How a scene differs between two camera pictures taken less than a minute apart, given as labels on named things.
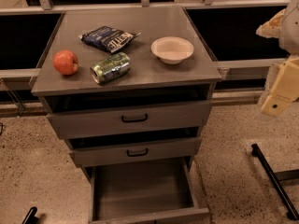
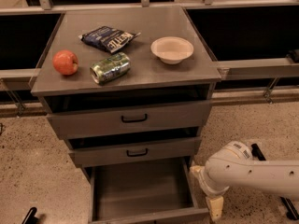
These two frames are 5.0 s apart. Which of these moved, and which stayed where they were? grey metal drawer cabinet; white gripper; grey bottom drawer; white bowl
Moved: white gripper
Stayed: grey metal drawer cabinet; white bowl; grey bottom drawer
